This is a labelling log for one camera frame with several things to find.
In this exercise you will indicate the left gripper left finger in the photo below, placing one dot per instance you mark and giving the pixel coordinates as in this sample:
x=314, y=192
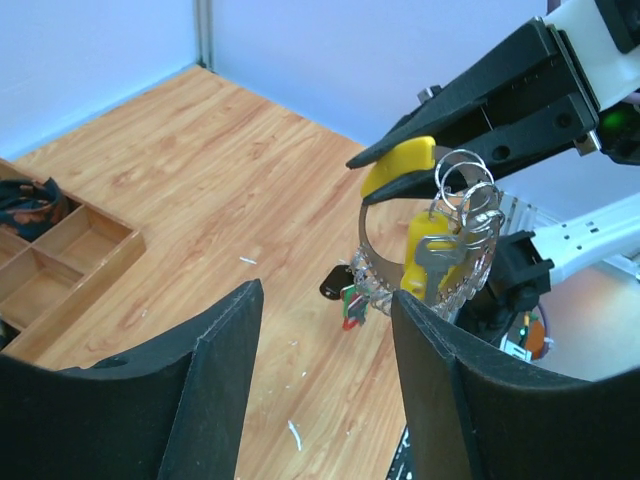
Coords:
x=172, y=407

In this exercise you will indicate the wooden compartment tray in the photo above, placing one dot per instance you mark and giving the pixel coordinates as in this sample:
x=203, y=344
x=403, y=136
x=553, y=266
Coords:
x=47, y=284

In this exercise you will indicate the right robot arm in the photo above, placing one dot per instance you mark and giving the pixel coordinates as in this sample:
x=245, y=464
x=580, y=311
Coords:
x=528, y=263

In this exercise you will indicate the blue yellow patterned tie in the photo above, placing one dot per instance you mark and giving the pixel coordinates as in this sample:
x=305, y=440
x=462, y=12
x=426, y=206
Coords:
x=30, y=208

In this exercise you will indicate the key with black tag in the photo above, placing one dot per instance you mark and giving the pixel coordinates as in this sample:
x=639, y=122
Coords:
x=339, y=278

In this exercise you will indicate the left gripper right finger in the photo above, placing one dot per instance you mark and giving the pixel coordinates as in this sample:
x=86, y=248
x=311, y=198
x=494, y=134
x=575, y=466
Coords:
x=476, y=412

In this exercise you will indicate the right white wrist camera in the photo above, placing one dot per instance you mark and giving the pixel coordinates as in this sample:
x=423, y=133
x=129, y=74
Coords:
x=604, y=36

